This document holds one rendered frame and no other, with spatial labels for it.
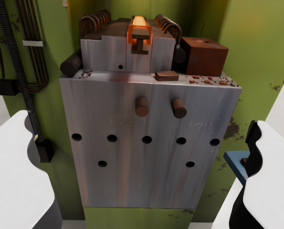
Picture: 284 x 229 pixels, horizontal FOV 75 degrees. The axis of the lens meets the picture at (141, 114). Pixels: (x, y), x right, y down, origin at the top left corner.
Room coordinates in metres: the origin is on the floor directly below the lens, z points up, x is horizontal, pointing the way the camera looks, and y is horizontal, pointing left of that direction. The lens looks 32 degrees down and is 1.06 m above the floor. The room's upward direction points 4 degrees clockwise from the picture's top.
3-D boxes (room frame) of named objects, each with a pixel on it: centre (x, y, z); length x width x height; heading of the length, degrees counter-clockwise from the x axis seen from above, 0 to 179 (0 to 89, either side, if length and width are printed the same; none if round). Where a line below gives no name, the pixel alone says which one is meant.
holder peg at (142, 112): (0.33, 0.00, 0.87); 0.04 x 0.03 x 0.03; 3
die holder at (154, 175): (0.63, 0.00, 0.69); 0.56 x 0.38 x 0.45; 3
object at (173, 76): (0.39, -0.05, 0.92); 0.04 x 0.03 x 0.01; 105
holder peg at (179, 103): (0.34, -0.08, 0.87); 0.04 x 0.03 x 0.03; 3
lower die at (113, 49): (0.62, 0.05, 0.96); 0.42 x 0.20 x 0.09; 3
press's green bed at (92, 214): (0.63, 0.00, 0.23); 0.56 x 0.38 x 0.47; 3
